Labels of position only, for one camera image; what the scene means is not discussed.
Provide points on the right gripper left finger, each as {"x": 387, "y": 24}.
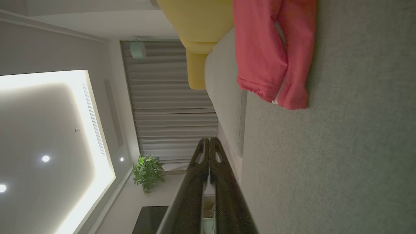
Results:
{"x": 191, "y": 195}

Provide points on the pale green round wall device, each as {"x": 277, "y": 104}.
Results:
{"x": 137, "y": 49}

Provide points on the grey pleated curtain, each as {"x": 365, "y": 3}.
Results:
{"x": 169, "y": 107}

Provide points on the long ceiling air vent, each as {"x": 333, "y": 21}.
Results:
{"x": 94, "y": 120}

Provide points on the grey fabric sofa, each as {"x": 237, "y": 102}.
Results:
{"x": 341, "y": 162}

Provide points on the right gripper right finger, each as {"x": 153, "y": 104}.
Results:
{"x": 230, "y": 201}

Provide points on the red garment with white stripes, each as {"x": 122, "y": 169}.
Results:
{"x": 260, "y": 55}

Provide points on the yellow cushion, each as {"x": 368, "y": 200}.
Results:
{"x": 198, "y": 29}

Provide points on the black flat screen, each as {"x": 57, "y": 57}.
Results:
{"x": 151, "y": 221}

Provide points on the green potted plant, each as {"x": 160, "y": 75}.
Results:
{"x": 148, "y": 174}

